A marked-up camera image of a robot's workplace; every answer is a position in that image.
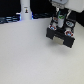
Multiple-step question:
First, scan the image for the silver and white gripper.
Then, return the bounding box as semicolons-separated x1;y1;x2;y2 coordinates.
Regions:
50;0;74;29

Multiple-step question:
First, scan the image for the black kcup holder drawer box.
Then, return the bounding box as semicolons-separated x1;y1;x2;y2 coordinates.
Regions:
46;18;76;47

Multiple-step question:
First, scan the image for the white kcup with green lid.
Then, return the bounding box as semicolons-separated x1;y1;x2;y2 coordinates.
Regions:
58;15;65;25

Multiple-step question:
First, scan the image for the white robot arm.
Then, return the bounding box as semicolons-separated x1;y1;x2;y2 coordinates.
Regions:
20;0;72;29

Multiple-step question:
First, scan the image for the kcup in drawer back right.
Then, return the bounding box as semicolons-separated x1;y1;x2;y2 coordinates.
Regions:
67;20;75;28

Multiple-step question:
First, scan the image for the kcup in drawer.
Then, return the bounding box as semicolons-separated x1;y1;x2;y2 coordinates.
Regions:
49;23;56;30
67;20;75;28
65;30;73;36

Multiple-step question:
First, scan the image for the kcup in drawer front left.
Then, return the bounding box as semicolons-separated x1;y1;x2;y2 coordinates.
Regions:
49;23;56;30

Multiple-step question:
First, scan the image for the kcup in drawer front right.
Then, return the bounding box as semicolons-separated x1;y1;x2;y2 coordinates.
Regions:
65;30;73;36

